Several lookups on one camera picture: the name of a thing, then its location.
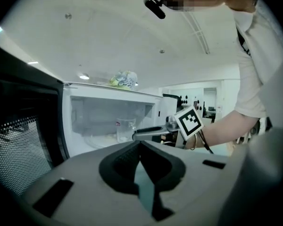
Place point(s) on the round ceiling lamp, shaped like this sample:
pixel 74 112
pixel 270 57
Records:
pixel 84 76

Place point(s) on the person's right forearm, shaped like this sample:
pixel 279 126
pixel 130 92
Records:
pixel 224 128

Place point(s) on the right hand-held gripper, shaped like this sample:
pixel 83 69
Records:
pixel 188 123

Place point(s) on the white ceiling track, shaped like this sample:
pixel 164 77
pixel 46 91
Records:
pixel 198 34

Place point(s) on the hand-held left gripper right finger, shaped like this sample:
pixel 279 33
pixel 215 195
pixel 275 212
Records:
pixel 198 185

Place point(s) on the black wrist band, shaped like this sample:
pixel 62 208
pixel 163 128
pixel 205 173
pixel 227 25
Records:
pixel 204 140

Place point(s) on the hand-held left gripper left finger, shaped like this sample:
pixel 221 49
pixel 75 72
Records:
pixel 89 192

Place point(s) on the clear glass cup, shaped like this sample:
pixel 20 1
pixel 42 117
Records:
pixel 126 131

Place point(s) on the crumpled patterned bag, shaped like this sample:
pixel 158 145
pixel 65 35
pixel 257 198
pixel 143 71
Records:
pixel 123 80

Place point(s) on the white panel with black pegs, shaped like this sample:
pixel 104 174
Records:
pixel 185 98

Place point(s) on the glass turntable plate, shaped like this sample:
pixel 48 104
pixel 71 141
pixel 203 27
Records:
pixel 96 141

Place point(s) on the person's white shirt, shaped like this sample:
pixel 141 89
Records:
pixel 257 67

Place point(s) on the ceiling sprinkler head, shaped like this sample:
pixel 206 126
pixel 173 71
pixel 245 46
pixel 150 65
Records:
pixel 162 51
pixel 68 16

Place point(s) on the white microwave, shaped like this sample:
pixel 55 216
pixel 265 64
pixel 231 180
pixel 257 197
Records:
pixel 66 116

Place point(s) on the black head camera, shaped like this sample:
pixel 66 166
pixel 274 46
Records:
pixel 154 7

